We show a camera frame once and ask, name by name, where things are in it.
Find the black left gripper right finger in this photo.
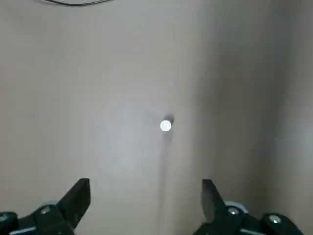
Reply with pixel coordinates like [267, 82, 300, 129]
[193, 179, 303, 235]

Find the white vitamin bottle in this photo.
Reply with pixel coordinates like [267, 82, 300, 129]
[159, 119, 175, 133]

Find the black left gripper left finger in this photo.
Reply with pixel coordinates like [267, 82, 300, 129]
[0, 178, 91, 235]

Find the black cable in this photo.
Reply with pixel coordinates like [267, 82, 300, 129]
[40, 0, 112, 7]

